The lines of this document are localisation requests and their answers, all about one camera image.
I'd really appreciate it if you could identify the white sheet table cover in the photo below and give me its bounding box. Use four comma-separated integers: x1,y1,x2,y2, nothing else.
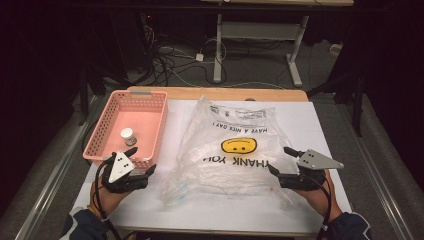
71,99,353,236

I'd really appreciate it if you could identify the person's right hand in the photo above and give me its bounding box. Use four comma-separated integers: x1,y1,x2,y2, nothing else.
295,169,343,224

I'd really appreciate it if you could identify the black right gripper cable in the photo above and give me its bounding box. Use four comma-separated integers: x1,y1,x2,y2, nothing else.
308,173,334,240

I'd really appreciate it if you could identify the silver metal rail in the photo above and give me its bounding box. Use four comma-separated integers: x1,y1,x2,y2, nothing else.
14,96,101,240
346,126,416,240

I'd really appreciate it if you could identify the clear plastic bag yellow smiley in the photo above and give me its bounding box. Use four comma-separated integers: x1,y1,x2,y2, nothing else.
159,95,303,208

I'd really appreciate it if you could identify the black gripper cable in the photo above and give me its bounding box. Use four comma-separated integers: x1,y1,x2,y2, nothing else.
308,173,334,240
92,159,123,240

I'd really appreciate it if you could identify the white metal desk frame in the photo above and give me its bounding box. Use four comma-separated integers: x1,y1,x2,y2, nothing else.
199,0,355,88

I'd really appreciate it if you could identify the pink perforated plastic basket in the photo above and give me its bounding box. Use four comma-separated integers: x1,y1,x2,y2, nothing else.
82,89,169,170

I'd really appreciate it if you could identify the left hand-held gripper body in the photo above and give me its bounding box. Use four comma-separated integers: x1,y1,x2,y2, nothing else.
101,150,150,194

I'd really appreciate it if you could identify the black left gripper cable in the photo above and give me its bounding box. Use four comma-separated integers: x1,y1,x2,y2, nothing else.
92,159,123,240

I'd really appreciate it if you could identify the dark metal stand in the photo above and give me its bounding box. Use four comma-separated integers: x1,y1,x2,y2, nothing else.
77,63,134,127
306,71,365,138

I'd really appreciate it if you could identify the beige floor box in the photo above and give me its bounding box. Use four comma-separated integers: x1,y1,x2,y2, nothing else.
329,43,344,57

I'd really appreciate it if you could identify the small white-capped bottle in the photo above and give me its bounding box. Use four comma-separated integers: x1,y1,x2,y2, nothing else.
120,127,138,147

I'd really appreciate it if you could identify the person's left hand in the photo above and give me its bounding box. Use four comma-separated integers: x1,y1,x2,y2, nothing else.
89,181,135,220

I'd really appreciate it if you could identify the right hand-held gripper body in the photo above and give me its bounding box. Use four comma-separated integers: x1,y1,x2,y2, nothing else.
277,148,345,192

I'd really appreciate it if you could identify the tangle of black floor cables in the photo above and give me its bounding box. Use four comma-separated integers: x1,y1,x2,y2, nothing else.
139,24,228,88

